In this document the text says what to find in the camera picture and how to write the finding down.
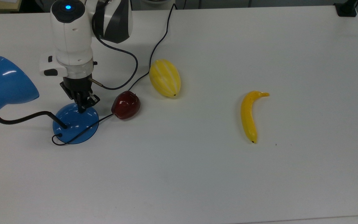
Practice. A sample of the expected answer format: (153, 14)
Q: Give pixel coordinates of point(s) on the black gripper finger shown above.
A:
(81, 104)
(92, 99)

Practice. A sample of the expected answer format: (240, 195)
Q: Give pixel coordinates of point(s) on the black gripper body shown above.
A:
(75, 84)

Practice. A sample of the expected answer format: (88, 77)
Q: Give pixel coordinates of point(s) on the blue desk lamp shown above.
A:
(8, 84)

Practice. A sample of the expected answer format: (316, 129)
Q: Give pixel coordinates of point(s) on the red toy apple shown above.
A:
(125, 105)

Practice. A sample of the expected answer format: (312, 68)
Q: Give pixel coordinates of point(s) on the yellow striped toy melon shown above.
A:
(165, 77)

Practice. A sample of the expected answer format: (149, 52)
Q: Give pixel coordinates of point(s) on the yellow toy banana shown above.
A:
(248, 116)

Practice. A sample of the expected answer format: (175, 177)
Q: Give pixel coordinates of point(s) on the black corner clamp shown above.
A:
(346, 11)

